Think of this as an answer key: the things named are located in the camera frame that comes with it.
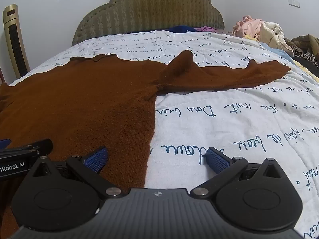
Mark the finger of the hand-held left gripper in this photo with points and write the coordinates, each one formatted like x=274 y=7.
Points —
x=37 y=148
x=4 y=143

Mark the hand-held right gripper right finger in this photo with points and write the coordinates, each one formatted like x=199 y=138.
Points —
x=217 y=161

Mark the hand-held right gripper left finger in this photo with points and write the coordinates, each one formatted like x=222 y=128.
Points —
x=96 y=159

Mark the brown knit sweater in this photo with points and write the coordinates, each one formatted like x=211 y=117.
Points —
x=87 y=99

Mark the white script-printed blanket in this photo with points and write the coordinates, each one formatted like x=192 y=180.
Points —
x=224 y=129

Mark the gold tower fan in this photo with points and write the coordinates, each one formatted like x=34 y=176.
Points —
x=15 y=44

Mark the light blue cloth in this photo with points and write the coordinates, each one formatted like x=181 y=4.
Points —
x=276 y=51

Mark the pale yellow cloth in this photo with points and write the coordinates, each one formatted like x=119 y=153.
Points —
x=310 y=73

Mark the purple cloth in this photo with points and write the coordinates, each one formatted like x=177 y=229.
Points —
x=206 y=28

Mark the black and white patterned cloth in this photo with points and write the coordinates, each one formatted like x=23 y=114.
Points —
x=302 y=54

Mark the dark blue cloth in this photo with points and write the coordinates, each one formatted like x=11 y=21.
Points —
x=180 y=28

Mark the pink garment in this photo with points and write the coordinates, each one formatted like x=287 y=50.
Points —
x=249 y=27

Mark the cream jacket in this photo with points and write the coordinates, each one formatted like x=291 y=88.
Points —
x=273 y=34

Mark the olive cloth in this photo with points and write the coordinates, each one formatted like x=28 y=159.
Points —
x=307 y=41

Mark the olive padded headboard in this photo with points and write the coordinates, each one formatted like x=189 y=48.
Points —
x=149 y=10

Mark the dark red wooden frame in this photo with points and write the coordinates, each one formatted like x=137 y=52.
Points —
x=2 y=74

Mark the white light switch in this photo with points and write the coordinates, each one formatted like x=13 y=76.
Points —
x=294 y=2

